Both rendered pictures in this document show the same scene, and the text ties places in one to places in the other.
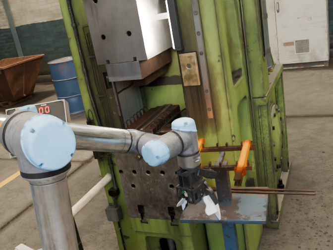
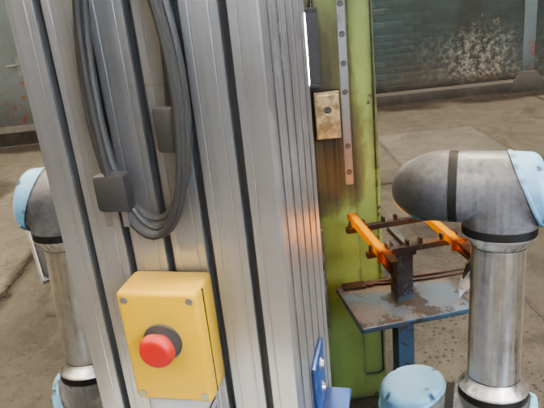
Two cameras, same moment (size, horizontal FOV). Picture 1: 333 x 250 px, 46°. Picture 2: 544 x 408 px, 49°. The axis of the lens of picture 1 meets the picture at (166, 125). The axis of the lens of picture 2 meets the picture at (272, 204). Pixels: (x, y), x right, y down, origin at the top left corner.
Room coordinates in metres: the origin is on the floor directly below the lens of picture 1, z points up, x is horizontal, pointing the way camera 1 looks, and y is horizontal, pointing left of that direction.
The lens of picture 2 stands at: (0.26, 1.02, 1.74)
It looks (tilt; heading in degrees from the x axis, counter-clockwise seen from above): 21 degrees down; 332
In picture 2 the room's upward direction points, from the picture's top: 6 degrees counter-clockwise
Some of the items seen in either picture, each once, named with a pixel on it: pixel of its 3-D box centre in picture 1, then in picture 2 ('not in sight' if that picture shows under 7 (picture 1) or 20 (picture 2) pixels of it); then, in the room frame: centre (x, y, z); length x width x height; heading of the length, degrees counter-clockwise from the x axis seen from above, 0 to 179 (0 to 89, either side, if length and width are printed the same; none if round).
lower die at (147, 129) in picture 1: (152, 122); not in sight; (2.20, 0.08, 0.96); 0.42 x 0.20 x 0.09; 154
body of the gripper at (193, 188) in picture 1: (191, 182); not in sight; (1.15, -0.05, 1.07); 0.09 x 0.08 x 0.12; 138
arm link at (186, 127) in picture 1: (184, 136); not in sight; (1.15, -0.05, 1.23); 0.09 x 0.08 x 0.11; 130
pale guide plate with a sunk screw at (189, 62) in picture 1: (190, 69); (327, 115); (2.00, -0.17, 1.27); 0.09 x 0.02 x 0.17; 64
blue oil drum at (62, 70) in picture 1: (71, 85); not in sight; (6.63, 1.48, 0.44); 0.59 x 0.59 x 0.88
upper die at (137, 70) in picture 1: (140, 62); not in sight; (2.20, 0.08, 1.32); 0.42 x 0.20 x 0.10; 154
